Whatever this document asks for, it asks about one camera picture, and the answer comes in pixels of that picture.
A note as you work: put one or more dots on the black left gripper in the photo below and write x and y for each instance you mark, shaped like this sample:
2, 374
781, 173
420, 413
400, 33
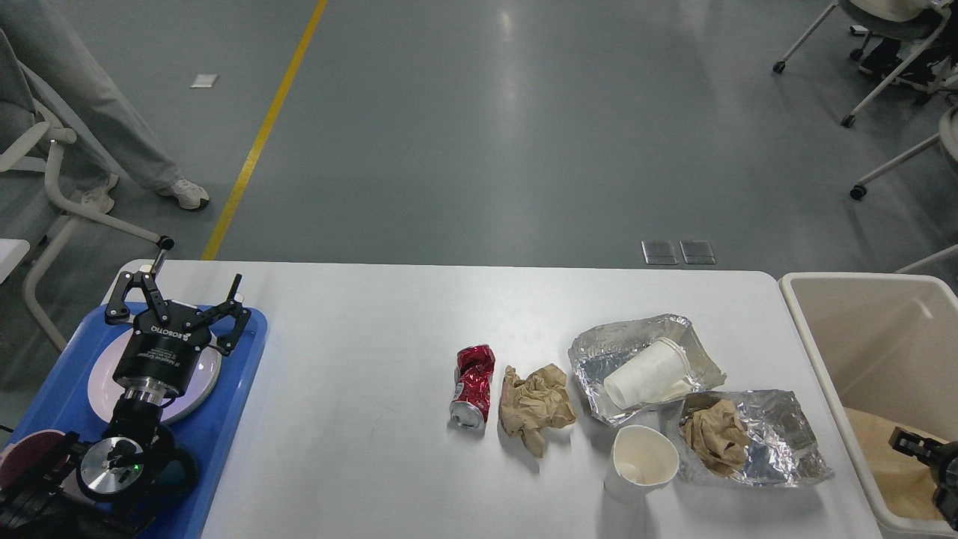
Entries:
165, 348

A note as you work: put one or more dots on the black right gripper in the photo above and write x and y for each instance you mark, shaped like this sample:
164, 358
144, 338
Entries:
942, 459

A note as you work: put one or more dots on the brown paper bag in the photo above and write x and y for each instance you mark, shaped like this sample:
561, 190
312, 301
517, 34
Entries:
906, 485

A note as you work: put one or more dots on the pink plate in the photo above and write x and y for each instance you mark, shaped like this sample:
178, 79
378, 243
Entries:
103, 392

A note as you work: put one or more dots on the aluminium foil sheet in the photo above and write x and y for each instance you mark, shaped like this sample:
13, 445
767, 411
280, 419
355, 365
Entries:
782, 451
601, 350

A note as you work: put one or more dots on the pink mug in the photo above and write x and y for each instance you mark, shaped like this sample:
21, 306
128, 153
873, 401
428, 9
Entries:
43, 462

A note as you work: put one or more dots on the brown paper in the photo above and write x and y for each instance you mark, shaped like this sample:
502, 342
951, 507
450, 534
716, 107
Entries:
718, 438
530, 405

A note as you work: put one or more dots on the white paper cup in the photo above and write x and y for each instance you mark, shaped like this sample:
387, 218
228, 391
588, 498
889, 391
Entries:
641, 460
658, 373

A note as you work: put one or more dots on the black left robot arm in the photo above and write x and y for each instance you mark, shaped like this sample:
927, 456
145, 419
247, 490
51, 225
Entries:
130, 433

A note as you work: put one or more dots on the green plate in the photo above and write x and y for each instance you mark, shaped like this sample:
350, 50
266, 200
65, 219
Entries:
176, 409

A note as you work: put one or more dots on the beige plastic bin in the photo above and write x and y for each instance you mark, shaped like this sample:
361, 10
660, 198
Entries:
884, 344

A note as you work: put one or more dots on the blue plastic tray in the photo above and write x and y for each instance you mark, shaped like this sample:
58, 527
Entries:
206, 433

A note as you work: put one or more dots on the dark blue mug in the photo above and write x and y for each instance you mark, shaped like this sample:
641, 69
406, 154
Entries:
175, 478

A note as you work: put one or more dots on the white side table corner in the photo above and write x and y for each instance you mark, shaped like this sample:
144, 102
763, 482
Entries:
13, 252

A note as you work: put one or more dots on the grey office chair left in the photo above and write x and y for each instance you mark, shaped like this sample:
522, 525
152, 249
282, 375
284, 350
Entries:
34, 138

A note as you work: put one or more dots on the white paper cup lying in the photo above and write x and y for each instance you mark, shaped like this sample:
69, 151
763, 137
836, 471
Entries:
658, 373

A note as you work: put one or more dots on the person in grey trousers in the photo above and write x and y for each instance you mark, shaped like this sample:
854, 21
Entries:
45, 42

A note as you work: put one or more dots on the crushed red soda can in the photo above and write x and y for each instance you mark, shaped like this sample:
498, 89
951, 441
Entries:
472, 398

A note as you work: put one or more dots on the white chair base far right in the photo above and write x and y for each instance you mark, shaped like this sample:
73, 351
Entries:
946, 140

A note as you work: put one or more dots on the metal floor socket plates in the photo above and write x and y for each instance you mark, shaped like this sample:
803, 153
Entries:
665, 253

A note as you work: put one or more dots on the person in black seated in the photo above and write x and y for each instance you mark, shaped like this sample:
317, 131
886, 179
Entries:
921, 73

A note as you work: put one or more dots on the white chair right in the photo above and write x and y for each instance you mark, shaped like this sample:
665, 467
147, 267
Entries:
919, 22

